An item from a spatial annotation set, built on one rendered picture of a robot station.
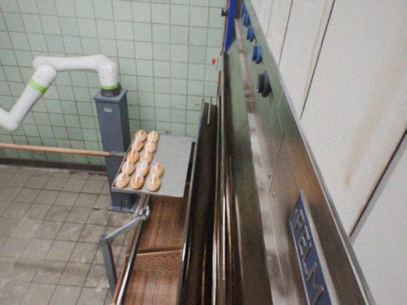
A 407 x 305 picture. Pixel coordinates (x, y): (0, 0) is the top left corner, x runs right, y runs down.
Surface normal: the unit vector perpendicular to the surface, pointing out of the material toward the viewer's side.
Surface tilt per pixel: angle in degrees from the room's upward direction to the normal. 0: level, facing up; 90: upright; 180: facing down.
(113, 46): 90
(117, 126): 90
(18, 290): 0
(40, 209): 0
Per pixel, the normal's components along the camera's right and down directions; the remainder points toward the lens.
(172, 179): 0.06, -0.81
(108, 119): -0.11, 0.58
